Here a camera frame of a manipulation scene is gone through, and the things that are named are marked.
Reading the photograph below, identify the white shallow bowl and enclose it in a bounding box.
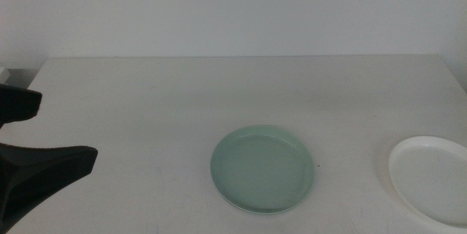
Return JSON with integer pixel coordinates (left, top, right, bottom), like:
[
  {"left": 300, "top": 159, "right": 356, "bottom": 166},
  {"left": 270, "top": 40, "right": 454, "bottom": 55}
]
[{"left": 387, "top": 135, "right": 467, "bottom": 229}]

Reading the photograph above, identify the green shallow bowl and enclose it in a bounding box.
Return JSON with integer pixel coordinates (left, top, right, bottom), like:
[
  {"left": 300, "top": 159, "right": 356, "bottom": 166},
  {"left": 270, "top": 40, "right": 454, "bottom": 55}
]
[{"left": 209, "top": 125, "right": 316, "bottom": 215}]

